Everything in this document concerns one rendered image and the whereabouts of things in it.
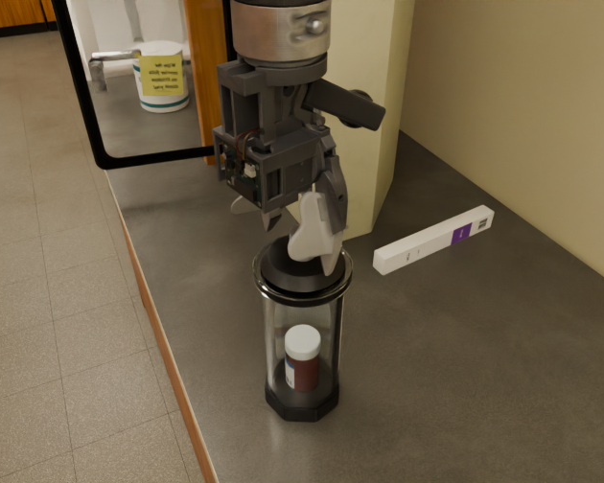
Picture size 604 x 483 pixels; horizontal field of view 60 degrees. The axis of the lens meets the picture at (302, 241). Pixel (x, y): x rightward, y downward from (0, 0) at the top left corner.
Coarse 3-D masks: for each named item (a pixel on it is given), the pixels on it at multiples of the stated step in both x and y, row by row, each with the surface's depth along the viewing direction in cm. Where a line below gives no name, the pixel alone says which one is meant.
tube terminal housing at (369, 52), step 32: (352, 0) 71; (384, 0) 73; (352, 32) 73; (384, 32) 76; (352, 64) 76; (384, 64) 79; (384, 96) 82; (352, 128) 83; (384, 128) 89; (352, 160) 87; (384, 160) 96; (352, 192) 91; (384, 192) 105; (352, 224) 95
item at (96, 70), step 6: (96, 60) 94; (90, 66) 93; (96, 66) 92; (102, 66) 94; (90, 72) 93; (96, 72) 93; (102, 72) 94; (96, 78) 94; (102, 78) 94; (96, 84) 95; (102, 84) 95; (96, 90) 95; (102, 90) 96
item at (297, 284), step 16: (288, 240) 58; (272, 256) 56; (288, 256) 56; (272, 272) 54; (288, 272) 54; (304, 272) 54; (320, 272) 54; (336, 272) 55; (288, 288) 54; (304, 288) 53; (320, 288) 54
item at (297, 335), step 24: (264, 288) 54; (336, 288) 54; (264, 312) 60; (288, 312) 55; (312, 312) 55; (336, 312) 58; (288, 336) 58; (312, 336) 58; (288, 360) 60; (312, 360) 60; (288, 384) 63; (312, 384) 63
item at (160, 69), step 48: (96, 0) 88; (144, 0) 90; (192, 0) 92; (96, 48) 93; (144, 48) 95; (192, 48) 97; (96, 96) 97; (144, 96) 100; (192, 96) 102; (144, 144) 106; (192, 144) 108
